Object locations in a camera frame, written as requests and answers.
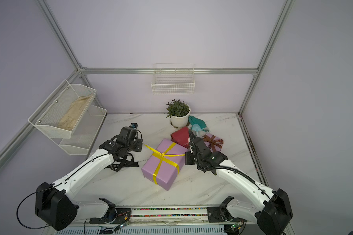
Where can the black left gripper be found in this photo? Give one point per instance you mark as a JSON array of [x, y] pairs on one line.
[[139, 142]]

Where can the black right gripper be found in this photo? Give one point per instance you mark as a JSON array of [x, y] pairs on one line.
[[189, 161]]

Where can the red gift box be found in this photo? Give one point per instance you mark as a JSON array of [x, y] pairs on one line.
[[181, 137]]

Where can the black lettered ribbon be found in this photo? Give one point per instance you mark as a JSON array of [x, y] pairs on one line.
[[126, 161]]

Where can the yellow satin ribbon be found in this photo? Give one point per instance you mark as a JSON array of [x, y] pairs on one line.
[[163, 158]]

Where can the large purple gift box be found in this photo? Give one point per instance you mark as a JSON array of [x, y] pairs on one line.
[[164, 164]]

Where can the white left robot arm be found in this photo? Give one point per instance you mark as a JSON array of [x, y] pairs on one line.
[[55, 203]]

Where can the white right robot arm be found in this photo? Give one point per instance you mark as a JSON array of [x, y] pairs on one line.
[[271, 210]]

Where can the brown satin ribbon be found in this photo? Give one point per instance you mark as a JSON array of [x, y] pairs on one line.
[[213, 142]]

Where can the teal cloth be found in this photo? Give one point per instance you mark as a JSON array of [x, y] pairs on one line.
[[192, 120]]

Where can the white plant pot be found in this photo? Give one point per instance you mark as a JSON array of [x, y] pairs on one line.
[[180, 122]]

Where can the green potted plant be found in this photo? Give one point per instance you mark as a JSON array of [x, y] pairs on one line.
[[177, 108]]

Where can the beige cloth in shelf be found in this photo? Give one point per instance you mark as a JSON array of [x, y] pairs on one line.
[[69, 120]]

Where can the white mesh two-tier shelf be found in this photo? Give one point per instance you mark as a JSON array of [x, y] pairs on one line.
[[80, 140]]

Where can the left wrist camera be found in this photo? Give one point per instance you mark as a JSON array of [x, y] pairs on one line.
[[134, 125]]

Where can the white wire wall basket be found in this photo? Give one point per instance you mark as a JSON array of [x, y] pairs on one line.
[[173, 79]]

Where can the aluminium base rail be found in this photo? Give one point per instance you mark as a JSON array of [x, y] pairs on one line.
[[187, 220]]

